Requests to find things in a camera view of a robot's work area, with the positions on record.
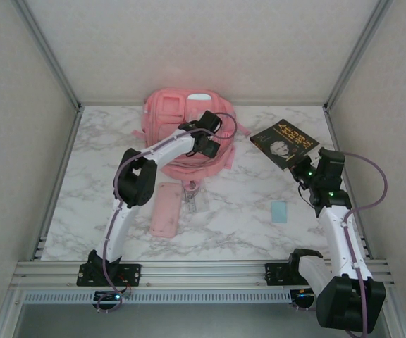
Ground small black circuit board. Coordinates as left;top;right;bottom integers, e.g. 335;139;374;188
293;288;317;311
94;290;125;311

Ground light blue eraser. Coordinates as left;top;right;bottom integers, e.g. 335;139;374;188
270;201;288;223

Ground black book with portrait cover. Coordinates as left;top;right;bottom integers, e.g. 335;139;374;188
249;118;321;173

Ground pink backpack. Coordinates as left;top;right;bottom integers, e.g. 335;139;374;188
131;88;252;187

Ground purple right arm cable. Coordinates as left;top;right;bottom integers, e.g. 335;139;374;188
290;151;389;335

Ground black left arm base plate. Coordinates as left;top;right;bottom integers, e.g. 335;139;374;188
77;263;143;287

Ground aluminium frame post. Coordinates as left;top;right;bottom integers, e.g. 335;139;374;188
12;0;82;110
324;0;394;110

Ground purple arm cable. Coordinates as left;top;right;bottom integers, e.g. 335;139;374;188
97;112;238;314
290;151;389;335

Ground clear plastic ruler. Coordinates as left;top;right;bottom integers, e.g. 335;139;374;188
183;185;200;213

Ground aluminium table edge rail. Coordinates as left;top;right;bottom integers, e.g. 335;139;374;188
324;105;371;260
30;105;84;261

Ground wide aluminium base rail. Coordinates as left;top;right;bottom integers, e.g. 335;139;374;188
11;259;396;290

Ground white slotted cable duct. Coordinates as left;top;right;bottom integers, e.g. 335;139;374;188
23;290;292;304

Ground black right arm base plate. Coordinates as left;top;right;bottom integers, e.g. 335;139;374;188
264;262;331;286

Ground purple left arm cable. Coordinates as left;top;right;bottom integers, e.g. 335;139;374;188
97;112;238;314

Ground pink pencil case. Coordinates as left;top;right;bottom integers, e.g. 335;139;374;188
149;182;183;237

